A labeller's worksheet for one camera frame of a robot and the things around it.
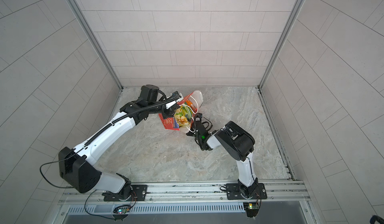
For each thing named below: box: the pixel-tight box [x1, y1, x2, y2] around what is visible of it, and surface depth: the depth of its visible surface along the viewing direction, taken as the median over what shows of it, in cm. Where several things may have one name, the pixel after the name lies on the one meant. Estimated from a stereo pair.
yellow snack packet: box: [174, 104, 193, 127], surface depth 82 cm
